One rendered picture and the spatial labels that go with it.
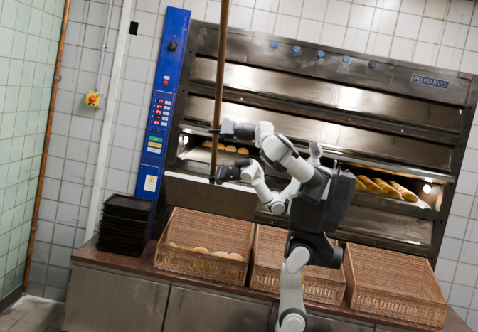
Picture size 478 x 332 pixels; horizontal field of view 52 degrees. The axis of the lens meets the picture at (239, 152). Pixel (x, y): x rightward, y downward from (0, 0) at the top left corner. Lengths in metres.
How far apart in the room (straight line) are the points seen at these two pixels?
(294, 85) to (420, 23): 0.89
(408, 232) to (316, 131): 0.92
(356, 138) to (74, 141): 1.90
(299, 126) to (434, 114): 0.88
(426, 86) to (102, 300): 2.44
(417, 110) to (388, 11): 0.67
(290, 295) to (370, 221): 1.11
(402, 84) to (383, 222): 0.93
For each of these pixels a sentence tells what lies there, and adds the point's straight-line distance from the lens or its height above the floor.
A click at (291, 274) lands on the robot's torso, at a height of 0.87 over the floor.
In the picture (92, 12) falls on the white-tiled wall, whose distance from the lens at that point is 3.52.
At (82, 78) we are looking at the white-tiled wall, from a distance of 3.51.
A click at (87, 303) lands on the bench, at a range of 3.18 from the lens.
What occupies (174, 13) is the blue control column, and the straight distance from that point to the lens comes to 3.36.
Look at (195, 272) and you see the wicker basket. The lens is 3.01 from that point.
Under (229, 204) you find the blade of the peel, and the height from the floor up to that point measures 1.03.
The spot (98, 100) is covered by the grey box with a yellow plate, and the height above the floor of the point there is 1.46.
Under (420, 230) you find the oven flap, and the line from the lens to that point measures 3.59.
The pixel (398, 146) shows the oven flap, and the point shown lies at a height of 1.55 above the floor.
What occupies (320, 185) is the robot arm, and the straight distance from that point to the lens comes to 2.21.
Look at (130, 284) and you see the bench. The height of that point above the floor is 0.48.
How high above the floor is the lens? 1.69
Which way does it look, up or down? 7 degrees down
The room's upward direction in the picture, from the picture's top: 11 degrees clockwise
